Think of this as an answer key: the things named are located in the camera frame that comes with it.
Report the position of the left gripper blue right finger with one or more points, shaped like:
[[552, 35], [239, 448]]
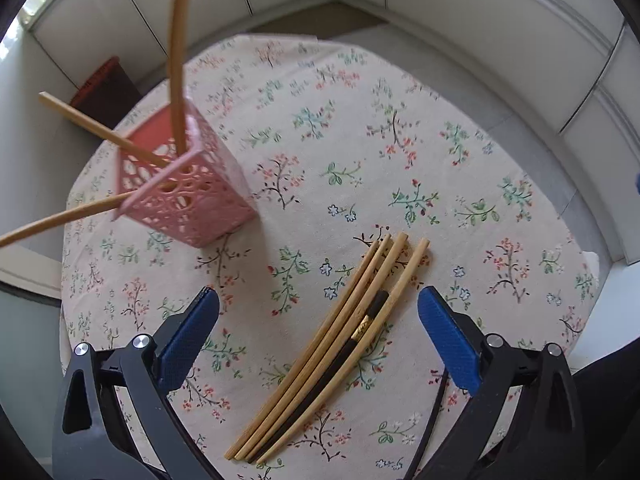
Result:
[[455, 337]]

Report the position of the floral tablecloth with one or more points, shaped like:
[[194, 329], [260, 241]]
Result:
[[340, 149]]

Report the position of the black chopstick gold band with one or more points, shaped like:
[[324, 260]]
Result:
[[348, 347]]

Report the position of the pink perforated utensil holder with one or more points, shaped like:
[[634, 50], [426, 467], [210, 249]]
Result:
[[199, 196]]

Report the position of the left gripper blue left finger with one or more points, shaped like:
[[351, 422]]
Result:
[[180, 338]]

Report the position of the dark bin red liner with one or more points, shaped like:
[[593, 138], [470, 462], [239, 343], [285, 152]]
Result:
[[108, 94]]

